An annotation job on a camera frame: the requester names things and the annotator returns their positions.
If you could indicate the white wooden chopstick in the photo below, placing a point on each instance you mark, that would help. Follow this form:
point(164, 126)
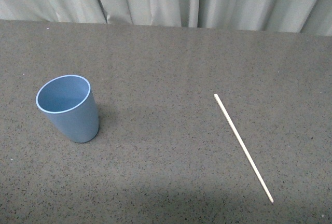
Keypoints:
point(244, 148)

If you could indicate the blue plastic cup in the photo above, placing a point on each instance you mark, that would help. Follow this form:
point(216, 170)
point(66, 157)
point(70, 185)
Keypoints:
point(68, 102)

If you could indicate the grey-green curtain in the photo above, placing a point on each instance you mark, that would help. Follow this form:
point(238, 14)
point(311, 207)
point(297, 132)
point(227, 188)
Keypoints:
point(307, 16)

